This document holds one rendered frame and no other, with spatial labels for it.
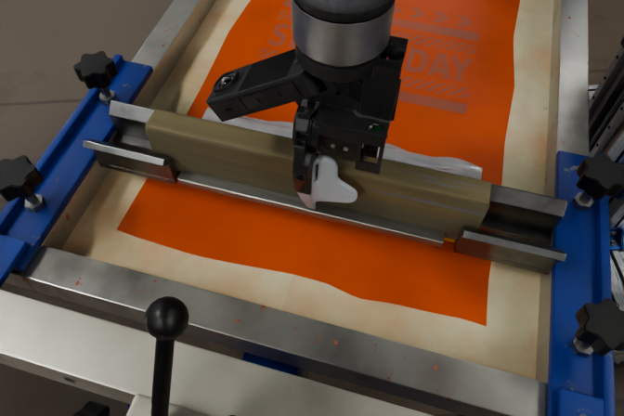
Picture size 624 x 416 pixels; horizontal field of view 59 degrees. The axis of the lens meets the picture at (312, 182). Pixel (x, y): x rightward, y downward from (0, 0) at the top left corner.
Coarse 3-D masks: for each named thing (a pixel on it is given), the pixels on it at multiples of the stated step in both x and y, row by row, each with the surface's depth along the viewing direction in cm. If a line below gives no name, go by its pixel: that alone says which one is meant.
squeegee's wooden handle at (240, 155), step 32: (160, 128) 57; (192, 128) 57; (224, 128) 57; (192, 160) 60; (224, 160) 58; (256, 160) 56; (288, 160) 55; (384, 160) 55; (288, 192) 60; (384, 192) 55; (416, 192) 53; (448, 192) 52; (480, 192) 52; (416, 224) 58; (448, 224) 56; (480, 224) 55
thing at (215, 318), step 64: (192, 0) 81; (576, 0) 81; (576, 64) 73; (576, 128) 66; (64, 256) 56; (192, 320) 52; (256, 320) 52; (384, 384) 50; (448, 384) 49; (512, 384) 49
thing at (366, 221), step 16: (192, 176) 61; (208, 176) 61; (224, 192) 61; (240, 192) 60; (256, 192) 60; (272, 192) 60; (288, 208) 60; (304, 208) 59; (320, 208) 59; (336, 208) 59; (352, 224) 59; (368, 224) 58; (384, 224) 58; (400, 224) 58; (416, 240) 58; (432, 240) 57
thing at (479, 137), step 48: (432, 0) 86; (480, 0) 86; (480, 48) 80; (480, 96) 74; (432, 144) 69; (480, 144) 69; (336, 240) 61; (384, 240) 61; (384, 288) 58; (432, 288) 58; (480, 288) 58
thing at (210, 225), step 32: (256, 0) 86; (256, 32) 82; (224, 64) 78; (160, 192) 65; (192, 192) 65; (128, 224) 62; (160, 224) 62; (192, 224) 62; (224, 224) 62; (256, 224) 62; (288, 224) 62; (224, 256) 60; (256, 256) 60; (288, 256) 60
